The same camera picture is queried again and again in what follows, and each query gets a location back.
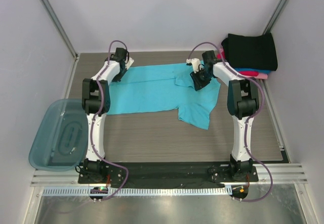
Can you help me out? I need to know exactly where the cyan t shirt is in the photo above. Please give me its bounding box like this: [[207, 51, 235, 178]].
[[108, 63, 221, 130]]

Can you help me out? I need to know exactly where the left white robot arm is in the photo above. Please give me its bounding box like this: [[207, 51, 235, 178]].
[[78, 48, 134, 183]]

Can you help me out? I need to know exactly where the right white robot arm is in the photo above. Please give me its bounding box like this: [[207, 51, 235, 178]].
[[186, 50, 260, 181]]

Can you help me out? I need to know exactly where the magenta folded t shirt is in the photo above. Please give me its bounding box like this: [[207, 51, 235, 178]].
[[216, 52, 259, 77]]

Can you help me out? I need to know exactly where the black folded t shirt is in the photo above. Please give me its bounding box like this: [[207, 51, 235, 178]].
[[221, 33, 278, 71]]

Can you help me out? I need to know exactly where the pink folded t shirt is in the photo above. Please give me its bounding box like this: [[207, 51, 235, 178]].
[[219, 47, 268, 80]]

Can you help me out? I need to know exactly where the blue folded t shirt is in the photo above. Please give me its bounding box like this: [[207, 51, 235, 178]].
[[235, 68, 271, 74]]

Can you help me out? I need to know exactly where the blue transparent plastic bin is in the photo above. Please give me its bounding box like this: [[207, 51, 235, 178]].
[[28, 99, 88, 172]]

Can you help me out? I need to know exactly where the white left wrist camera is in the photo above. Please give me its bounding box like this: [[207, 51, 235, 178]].
[[125, 57, 134, 70]]

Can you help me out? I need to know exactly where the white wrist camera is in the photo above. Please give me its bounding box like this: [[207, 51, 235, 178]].
[[186, 58, 201, 73], [125, 57, 134, 70]]

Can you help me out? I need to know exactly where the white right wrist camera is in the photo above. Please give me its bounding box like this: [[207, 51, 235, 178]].
[[186, 58, 201, 73]]

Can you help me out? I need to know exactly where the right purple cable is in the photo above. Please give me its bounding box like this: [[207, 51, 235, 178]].
[[187, 42, 273, 202]]

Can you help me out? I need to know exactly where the purple cable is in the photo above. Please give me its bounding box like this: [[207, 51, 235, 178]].
[[90, 40, 130, 201], [187, 42, 273, 202]]

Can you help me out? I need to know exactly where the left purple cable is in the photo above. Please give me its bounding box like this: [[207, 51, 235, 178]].
[[90, 40, 130, 201]]

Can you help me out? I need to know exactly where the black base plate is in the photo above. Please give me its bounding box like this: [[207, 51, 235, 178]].
[[75, 162, 259, 199]]

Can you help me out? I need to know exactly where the white slotted cable duct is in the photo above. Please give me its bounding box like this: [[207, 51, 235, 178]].
[[42, 185, 232, 197]]

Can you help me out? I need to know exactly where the left aluminium corner post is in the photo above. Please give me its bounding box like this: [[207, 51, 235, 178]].
[[40, 0, 78, 60]]

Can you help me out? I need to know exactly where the aluminium corner post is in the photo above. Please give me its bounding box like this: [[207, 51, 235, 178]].
[[40, 0, 78, 60], [262, 0, 289, 34]]

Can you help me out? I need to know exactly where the aluminium frame rail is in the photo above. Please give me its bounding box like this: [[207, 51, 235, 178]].
[[31, 162, 307, 189]]

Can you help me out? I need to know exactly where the right aluminium corner post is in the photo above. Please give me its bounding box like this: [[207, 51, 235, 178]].
[[262, 0, 289, 34]]

